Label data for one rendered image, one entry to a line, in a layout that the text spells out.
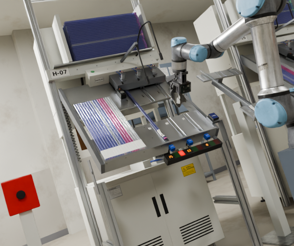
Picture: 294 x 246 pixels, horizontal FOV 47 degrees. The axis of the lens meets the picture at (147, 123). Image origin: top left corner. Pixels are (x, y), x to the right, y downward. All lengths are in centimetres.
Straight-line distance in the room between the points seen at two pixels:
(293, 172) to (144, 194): 90
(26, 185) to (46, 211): 303
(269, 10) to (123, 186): 120
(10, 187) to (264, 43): 126
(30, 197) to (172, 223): 85
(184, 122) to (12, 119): 322
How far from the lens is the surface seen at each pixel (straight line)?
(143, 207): 204
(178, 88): 173
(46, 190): 475
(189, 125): 192
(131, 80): 215
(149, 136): 182
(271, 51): 136
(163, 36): 621
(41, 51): 229
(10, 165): 471
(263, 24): 137
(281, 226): 221
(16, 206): 172
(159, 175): 208
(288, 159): 149
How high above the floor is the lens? 71
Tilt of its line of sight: 5 degrees up
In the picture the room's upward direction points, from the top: 18 degrees counter-clockwise
